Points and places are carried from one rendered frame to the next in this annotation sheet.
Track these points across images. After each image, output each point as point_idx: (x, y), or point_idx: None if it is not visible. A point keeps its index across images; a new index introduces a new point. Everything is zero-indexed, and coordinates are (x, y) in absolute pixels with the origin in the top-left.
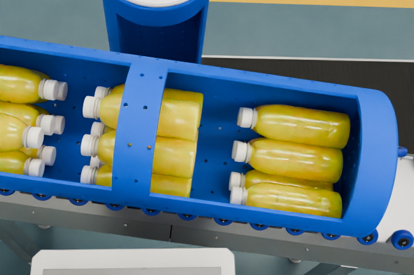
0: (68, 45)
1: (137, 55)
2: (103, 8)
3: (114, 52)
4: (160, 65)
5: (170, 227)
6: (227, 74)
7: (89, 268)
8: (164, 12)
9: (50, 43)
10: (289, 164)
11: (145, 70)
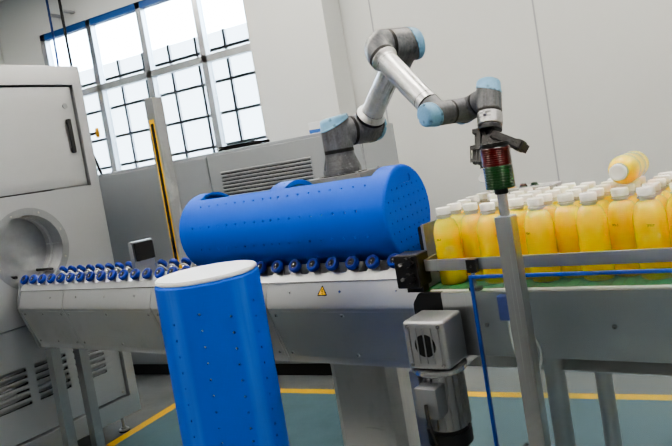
0: (309, 194)
1: (278, 198)
2: (263, 318)
3: (288, 196)
4: (272, 190)
5: None
6: (245, 195)
7: (344, 175)
8: None
9: (317, 193)
10: None
11: (281, 185)
